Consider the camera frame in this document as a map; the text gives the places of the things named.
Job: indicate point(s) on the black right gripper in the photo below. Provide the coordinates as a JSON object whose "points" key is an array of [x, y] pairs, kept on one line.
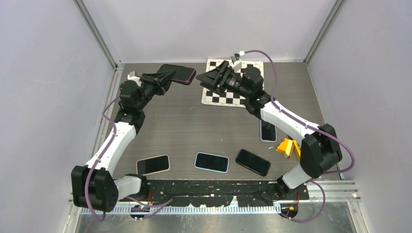
{"points": [[209, 78]]}

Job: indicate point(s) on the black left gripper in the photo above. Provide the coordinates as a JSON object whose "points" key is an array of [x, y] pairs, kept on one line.
{"points": [[163, 78]]}

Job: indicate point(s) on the phone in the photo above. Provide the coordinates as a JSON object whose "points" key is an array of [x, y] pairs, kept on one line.
{"points": [[153, 165], [211, 162], [253, 162], [267, 132], [182, 75]]}

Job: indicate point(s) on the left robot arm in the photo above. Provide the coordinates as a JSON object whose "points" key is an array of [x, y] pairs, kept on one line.
{"points": [[93, 186]]}

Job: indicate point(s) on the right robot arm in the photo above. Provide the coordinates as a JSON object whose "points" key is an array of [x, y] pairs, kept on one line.
{"points": [[320, 150]]}

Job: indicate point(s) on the phone in lilac case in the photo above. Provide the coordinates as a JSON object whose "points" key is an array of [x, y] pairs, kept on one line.
{"points": [[267, 132]]}

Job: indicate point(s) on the phone in beige case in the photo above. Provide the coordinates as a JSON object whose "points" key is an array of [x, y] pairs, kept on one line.
{"points": [[153, 165]]}

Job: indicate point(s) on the phone in black case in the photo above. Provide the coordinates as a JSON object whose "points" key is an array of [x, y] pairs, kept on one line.
{"points": [[253, 162]]}

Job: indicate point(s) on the black white chessboard mat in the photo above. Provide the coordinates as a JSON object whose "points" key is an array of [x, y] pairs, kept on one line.
{"points": [[227, 98]]}

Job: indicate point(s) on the yellow window toy block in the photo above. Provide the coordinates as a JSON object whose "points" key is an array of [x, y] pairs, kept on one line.
{"points": [[297, 150]]}

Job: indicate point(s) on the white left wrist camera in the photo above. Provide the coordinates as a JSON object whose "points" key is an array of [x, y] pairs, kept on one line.
{"points": [[132, 76]]}

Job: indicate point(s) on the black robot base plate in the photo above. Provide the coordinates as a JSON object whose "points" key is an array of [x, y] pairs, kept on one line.
{"points": [[217, 193]]}

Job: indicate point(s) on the aluminium front rail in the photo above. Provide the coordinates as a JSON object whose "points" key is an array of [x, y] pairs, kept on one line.
{"points": [[321, 193]]}

